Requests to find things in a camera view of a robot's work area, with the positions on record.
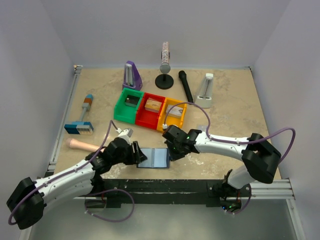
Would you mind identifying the black round microphone stand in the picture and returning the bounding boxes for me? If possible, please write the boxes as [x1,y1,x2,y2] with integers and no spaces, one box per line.
[155,74,174,90]

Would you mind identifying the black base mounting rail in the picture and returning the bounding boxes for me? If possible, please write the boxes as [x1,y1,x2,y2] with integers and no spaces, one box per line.
[74,178,253,209]

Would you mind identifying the green plastic bin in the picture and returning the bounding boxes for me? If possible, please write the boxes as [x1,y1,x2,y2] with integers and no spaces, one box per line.
[113,88,144,124]

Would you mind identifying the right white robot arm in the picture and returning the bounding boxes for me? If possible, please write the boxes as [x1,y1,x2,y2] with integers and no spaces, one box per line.
[162,125,282,196]

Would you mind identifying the white metronome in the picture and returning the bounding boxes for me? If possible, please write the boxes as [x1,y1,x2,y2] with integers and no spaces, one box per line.
[194,73,214,109]

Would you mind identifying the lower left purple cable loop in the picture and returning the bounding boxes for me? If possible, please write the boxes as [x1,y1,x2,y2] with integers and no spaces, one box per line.
[84,188,135,223]

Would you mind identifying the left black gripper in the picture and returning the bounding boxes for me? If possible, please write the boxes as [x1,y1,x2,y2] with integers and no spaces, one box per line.
[111,141,147,165]

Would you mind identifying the red plastic bin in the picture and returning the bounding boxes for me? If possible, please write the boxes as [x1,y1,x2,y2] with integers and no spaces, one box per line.
[135,92,166,130]

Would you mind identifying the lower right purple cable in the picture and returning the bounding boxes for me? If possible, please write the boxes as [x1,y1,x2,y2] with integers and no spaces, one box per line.
[223,182,253,216]

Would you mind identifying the blue toy block hammer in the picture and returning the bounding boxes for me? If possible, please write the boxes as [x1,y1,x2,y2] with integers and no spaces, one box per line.
[64,94,94,135]

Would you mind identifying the black card stack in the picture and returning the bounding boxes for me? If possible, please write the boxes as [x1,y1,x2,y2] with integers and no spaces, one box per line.
[124,94,141,108]

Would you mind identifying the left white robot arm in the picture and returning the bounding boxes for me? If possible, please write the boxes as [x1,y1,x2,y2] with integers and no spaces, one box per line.
[6,137,147,230]

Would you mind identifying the glitter microphone on stand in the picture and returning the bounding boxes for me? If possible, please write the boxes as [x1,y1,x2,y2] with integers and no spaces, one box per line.
[159,41,171,74]

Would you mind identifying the black handheld microphone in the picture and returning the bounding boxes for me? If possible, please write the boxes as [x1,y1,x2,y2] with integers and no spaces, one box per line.
[178,70,194,103]

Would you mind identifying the purple metronome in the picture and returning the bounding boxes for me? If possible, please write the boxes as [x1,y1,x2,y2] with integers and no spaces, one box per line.
[122,60,143,91]

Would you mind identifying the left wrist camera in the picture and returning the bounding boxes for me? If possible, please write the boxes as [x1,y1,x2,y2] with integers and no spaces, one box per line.
[116,128,134,145]

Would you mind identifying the orange card stack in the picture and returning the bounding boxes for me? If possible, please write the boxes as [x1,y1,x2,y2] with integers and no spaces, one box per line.
[144,98,162,113]

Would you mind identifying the navy blue card holder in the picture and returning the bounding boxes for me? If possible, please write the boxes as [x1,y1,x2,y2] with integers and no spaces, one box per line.
[136,148,171,169]

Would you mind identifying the white card stack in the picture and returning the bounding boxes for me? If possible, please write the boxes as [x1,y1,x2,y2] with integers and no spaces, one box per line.
[166,104,184,118]

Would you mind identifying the yellow plastic bin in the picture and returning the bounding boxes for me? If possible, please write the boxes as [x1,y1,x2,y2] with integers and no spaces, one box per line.
[156,97,187,133]

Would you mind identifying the white silver credit card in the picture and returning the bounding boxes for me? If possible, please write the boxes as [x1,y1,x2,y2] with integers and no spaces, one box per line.
[197,125,207,132]

